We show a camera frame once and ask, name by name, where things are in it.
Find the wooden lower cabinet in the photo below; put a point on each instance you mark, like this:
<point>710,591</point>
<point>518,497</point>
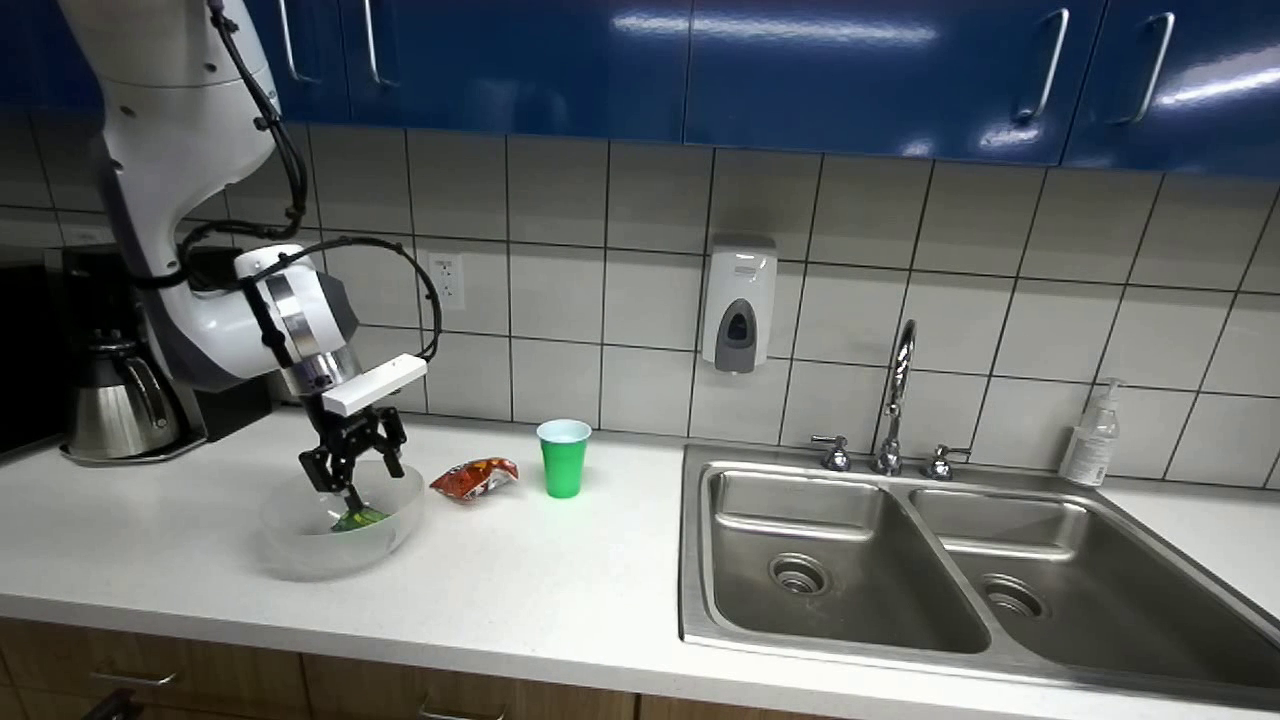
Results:
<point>266,672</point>

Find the stainless double sink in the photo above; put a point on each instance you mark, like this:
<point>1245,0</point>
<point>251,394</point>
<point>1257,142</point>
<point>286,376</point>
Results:
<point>935,572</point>

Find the green plastic cup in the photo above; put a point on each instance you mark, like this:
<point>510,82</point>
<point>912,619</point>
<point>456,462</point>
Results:
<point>560,462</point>

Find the blue upper cabinet door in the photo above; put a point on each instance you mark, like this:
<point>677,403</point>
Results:
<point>866,82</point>
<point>1202,85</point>
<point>535,67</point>
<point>304,60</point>

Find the black coffee maker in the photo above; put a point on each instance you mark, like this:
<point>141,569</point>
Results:
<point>94,303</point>

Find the white wall soap dispenser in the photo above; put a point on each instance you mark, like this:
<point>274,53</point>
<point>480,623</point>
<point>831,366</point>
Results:
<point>738,305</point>

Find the white wall outlet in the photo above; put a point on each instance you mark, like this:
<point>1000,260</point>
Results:
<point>450,283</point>

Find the steel coffee carafe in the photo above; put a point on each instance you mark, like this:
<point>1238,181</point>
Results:
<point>115,403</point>

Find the clear plastic bowl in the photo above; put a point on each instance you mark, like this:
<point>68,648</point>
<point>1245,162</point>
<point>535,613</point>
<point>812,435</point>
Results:
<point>323,543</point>

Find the clear soap pump bottle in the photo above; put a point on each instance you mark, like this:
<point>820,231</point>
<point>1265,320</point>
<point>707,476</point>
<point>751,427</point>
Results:
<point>1089,441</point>

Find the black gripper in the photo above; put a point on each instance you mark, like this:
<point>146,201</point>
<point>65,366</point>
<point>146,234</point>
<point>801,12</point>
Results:
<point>351,435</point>

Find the black appliance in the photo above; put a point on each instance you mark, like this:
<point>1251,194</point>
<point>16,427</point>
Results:
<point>27,360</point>

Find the chrome faucet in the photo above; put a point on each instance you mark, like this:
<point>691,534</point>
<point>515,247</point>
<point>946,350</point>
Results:
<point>893,403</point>

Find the green candy bar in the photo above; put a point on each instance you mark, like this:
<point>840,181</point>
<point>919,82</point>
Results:
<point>359,519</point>

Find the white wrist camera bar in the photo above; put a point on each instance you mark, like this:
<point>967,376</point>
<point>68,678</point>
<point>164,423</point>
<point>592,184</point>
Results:
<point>373,385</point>

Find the red snack packet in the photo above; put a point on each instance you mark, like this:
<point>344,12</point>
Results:
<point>474,476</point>

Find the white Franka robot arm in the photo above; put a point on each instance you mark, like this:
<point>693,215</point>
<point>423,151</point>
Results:
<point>173,123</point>

